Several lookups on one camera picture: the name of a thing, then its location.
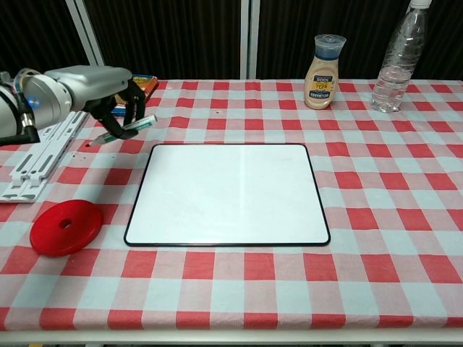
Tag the grey partition frame post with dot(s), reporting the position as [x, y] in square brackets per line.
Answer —
[249, 38]
[88, 32]

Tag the white whiteboard black rim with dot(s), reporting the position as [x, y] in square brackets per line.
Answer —
[227, 195]

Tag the orange crayon box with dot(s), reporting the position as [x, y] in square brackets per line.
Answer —
[139, 90]

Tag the clear plastic water bottle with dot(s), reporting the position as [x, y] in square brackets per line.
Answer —
[398, 61]

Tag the red round disc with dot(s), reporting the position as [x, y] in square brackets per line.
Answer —
[66, 228]

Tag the white folding laptop stand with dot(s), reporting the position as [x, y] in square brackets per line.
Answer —
[41, 153]

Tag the beige sauce bottle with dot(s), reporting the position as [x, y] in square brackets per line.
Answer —
[323, 74]

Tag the red white checkered tablecloth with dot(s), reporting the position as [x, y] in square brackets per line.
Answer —
[253, 217]

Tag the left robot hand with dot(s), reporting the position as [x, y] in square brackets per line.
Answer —
[105, 94]

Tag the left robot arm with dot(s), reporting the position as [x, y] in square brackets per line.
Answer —
[25, 105]

